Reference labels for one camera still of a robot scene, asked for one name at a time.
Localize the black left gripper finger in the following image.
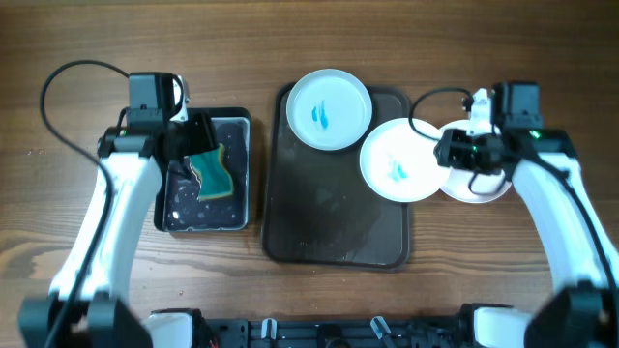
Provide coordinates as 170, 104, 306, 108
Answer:
168, 160, 192, 180
186, 113, 219, 155

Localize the white plate front blue stain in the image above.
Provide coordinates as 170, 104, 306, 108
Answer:
439, 120, 512, 203

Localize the white plate blue stain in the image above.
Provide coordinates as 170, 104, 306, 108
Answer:
285, 69, 372, 151
439, 120, 512, 203

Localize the green yellow sponge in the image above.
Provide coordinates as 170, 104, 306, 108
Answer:
190, 143, 234, 201

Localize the white plate top blue stain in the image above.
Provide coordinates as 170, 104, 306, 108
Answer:
285, 69, 372, 151

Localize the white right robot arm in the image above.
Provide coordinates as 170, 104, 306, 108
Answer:
434, 129, 618, 347

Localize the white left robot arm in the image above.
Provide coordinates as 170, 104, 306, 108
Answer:
18, 114, 216, 347

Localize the small black water tray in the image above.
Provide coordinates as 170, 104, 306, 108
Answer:
154, 107, 251, 233

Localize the large brown serving tray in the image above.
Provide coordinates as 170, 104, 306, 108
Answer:
261, 84, 411, 271

